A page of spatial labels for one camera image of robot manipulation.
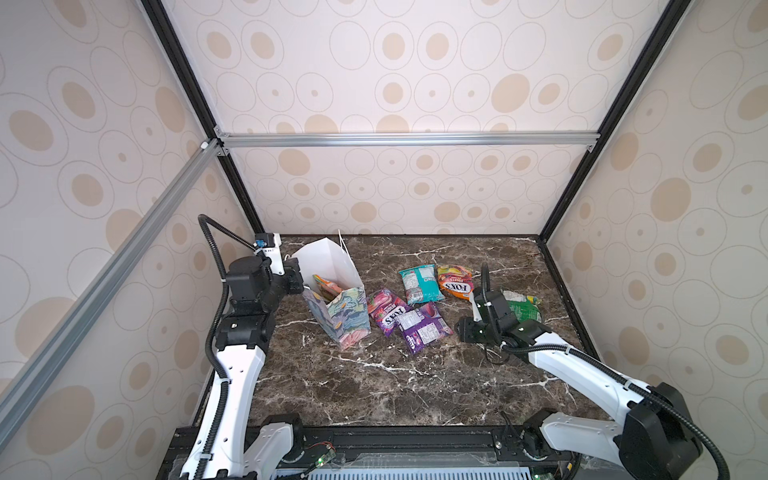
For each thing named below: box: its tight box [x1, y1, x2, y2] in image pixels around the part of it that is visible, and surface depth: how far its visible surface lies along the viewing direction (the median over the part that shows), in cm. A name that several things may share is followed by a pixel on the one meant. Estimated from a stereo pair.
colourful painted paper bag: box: [292, 237, 371, 351], surface depth 85 cm
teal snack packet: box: [398, 264, 445, 305], surface depth 105 cm
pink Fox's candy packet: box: [367, 288, 409, 337], surface depth 98 cm
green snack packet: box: [502, 290, 542, 323], surface depth 97 cm
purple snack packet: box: [396, 302, 454, 354], surface depth 94 cm
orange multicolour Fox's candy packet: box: [312, 274, 342, 302], surface depth 91 cm
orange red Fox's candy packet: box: [437, 265, 475, 301], surface depth 104 cm
